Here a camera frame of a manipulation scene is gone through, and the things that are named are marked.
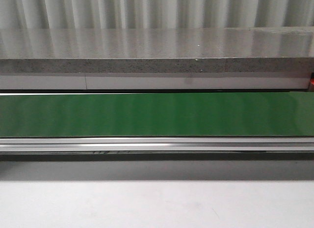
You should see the red object at edge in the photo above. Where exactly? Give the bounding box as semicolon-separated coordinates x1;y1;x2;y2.
309;73;314;92

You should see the green conveyor belt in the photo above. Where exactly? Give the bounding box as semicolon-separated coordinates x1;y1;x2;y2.
0;92;314;138

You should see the grey speckled stone counter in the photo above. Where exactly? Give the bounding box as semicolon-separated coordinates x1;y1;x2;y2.
0;26;314;91

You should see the white pleated curtain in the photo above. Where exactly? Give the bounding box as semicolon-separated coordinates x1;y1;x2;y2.
0;0;314;29

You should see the aluminium conveyor frame rail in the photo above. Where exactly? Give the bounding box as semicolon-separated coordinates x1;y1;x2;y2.
0;137;314;154

